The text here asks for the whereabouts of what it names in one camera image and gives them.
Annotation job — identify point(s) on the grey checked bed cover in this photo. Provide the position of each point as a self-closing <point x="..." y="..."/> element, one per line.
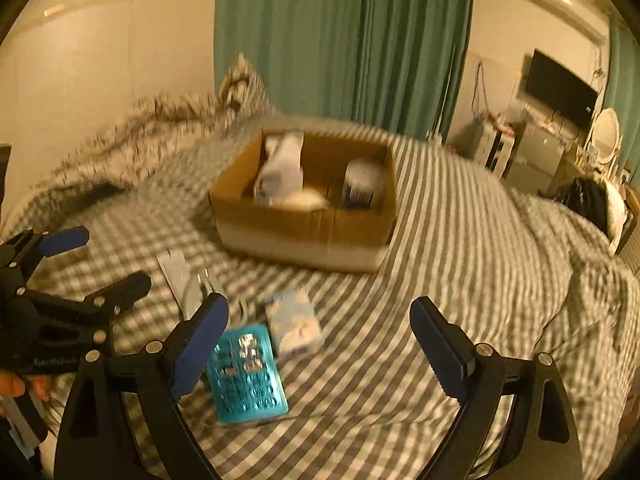
<point x="523" y="274"/>

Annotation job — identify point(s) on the black bag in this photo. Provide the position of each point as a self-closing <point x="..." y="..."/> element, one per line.
<point x="587" y="197"/>

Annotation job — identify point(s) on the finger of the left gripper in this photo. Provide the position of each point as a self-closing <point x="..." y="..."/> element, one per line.
<point x="26" y="249"/>
<point x="114" y="298"/>

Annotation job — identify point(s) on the white wall air conditioner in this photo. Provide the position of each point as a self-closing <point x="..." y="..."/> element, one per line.
<point x="579" y="16"/>

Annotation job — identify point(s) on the green curtain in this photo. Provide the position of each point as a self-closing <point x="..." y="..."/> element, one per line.
<point x="392" y="64"/>

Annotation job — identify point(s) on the white grey sock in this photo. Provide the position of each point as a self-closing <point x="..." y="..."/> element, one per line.
<point x="281" y="174"/>

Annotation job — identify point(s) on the blue amoxicillin blister pack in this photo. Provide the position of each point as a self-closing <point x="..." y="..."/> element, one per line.
<point x="243" y="376"/>

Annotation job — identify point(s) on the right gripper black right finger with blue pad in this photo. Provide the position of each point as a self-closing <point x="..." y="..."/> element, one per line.
<point x="539" y="440"/>

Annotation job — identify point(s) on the grey checked pillow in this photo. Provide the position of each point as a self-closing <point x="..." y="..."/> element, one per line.
<point x="242" y="93"/>

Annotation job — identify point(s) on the blue white tissue pack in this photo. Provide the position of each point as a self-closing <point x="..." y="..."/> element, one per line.
<point x="293" y="324"/>

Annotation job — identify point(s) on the white suitcase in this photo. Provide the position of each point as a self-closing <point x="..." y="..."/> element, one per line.
<point x="492" y="146"/>

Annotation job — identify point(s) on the person's left hand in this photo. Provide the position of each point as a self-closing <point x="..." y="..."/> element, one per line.
<point x="13" y="386"/>

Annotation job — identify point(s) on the black wall television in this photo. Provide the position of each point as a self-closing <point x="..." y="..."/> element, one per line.
<point x="557" y="87"/>

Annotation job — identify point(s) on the branch patterned duvet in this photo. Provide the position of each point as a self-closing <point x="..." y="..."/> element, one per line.
<point x="128" y="152"/>

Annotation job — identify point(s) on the oval vanity mirror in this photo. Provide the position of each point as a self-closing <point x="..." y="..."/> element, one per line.
<point x="604" y="139"/>

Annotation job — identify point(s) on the clear floss pick jar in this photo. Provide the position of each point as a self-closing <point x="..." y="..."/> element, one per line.
<point x="363" y="184"/>

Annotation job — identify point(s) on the brown cardboard box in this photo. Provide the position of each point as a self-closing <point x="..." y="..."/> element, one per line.
<point x="337" y="238"/>

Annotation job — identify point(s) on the grey mini fridge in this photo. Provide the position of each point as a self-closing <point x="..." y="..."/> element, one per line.
<point x="536" y="157"/>

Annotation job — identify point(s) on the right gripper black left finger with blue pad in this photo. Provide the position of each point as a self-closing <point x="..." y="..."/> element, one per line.
<point x="95" y="440"/>

